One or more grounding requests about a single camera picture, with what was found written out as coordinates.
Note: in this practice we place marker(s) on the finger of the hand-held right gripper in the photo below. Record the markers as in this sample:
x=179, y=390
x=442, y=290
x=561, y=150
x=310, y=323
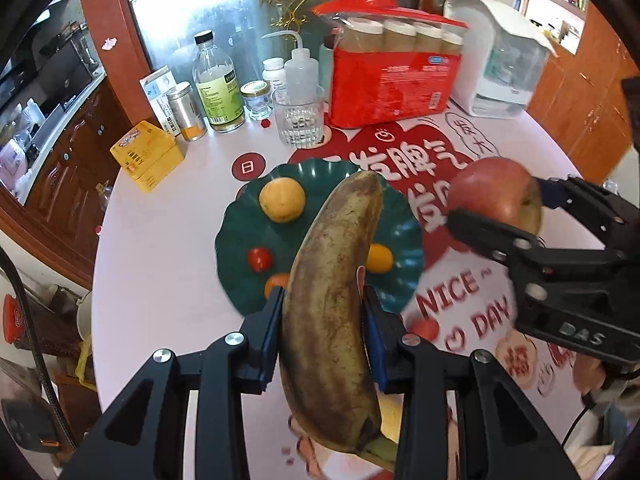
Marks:
x=480, y=235
x=580, y=200

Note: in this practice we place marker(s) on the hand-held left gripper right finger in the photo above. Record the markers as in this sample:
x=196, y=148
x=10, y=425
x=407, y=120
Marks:
x=372, y=345

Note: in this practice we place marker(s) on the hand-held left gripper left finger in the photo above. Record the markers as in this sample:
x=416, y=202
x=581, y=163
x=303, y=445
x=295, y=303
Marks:
x=272, y=332

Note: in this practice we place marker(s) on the red apple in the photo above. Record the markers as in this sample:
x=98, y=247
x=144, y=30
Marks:
x=490, y=190

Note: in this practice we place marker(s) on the orange tangerine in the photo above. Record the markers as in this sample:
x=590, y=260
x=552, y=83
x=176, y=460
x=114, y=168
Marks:
x=274, y=284

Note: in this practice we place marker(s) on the brown spotted banana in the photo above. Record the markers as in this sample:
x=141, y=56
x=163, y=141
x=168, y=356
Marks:
x=330, y=310

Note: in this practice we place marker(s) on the red cherry tomato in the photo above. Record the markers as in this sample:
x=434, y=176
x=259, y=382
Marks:
x=260, y=259

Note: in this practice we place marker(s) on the small yellow orange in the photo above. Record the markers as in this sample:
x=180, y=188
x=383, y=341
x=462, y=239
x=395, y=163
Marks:
x=380, y=258

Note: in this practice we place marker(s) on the dark green scalloped plate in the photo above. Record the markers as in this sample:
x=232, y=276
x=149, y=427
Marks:
x=250, y=225

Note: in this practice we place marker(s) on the large yellow orange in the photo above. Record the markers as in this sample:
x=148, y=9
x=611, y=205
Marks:
x=282, y=200

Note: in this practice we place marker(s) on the person's right hand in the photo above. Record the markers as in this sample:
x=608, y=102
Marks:
x=590, y=372

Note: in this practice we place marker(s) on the small red plum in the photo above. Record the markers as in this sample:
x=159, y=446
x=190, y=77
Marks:
x=425, y=329

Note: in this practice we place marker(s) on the yellow pear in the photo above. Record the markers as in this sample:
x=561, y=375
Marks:
x=390, y=412

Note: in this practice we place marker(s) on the wooden sideboard cabinet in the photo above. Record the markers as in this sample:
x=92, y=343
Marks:
x=585, y=105

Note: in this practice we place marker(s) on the white countertop appliance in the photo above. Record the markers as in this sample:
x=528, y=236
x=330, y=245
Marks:
x=500, y=60

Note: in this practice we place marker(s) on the red pack of paper cups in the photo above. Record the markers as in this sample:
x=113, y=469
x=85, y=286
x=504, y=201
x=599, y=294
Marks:
x=390, y=80

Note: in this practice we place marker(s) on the white bucket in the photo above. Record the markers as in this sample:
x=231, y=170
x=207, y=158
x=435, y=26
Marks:
x=84, y=315

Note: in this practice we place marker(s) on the yellow plastic tool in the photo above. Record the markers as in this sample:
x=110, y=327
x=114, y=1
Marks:
x=85, y=360

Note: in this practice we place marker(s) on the clear glass tumbler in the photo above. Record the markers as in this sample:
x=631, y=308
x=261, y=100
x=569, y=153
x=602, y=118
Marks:
x=298, y=120

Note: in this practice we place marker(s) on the clear plastic bottle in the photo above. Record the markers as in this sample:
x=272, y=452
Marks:
x=103, y=195

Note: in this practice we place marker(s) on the yellow cardboard box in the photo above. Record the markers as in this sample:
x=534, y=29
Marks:
x=145, y=155

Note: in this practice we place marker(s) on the small glass jar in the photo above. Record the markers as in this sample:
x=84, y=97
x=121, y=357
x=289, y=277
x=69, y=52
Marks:
x=256, y=100

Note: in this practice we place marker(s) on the metal tin with orange base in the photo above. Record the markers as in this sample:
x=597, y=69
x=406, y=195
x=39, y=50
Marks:
x=187, y=110

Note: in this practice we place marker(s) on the plastic squeeze wash bottle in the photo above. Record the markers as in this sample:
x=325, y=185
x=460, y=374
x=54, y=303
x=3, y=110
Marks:
x=302, y=72

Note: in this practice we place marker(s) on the glass bottle with green label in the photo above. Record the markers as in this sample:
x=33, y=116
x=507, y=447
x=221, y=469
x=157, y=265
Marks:
x=220, y=90

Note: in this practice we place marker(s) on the white pill bottle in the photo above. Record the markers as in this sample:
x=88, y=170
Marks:
x=274, y=72

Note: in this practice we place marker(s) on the red lidded container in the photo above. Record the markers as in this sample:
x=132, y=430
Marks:
x=12, y=317

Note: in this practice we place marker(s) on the wooden kitchen cabinet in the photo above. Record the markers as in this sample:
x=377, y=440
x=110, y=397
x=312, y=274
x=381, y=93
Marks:
x=65, y=175

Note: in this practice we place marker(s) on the white carton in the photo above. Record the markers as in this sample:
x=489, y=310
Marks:
x=157, y=92

